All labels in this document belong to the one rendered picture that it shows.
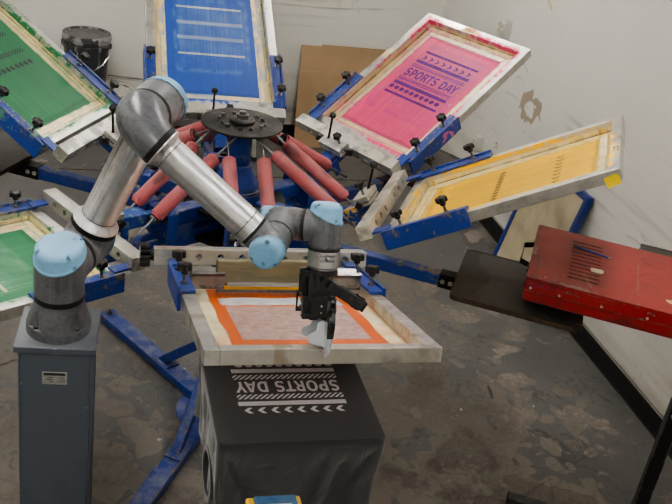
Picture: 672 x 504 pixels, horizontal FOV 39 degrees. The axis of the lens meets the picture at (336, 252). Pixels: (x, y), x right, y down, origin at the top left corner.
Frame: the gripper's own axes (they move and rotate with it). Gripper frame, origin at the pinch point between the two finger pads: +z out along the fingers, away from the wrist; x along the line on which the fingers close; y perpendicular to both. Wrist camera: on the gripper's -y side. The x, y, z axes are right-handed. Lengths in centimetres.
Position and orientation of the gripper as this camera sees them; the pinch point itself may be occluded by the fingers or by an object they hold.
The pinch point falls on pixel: (325, 349)
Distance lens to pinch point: 224.6
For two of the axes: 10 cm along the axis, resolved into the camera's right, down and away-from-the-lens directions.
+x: 2.6, 2.2, -9.4
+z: -0.7, 9.8, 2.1
